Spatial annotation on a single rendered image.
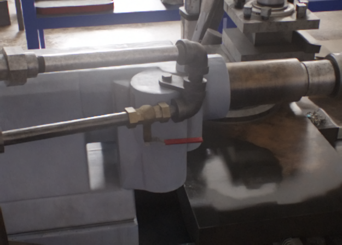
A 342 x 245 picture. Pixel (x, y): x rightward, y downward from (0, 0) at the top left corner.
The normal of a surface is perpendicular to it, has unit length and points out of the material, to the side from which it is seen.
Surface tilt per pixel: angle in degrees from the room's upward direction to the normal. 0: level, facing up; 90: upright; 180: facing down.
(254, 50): 0
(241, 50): 0
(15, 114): 82
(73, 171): 66
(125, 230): 90
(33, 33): 90
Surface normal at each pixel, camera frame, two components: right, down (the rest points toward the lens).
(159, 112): 0.41, 0.07
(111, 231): 0.18, 0.48
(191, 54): 0.50, 0.28
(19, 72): 0.47, 0.58
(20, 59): 0.47, -0.15
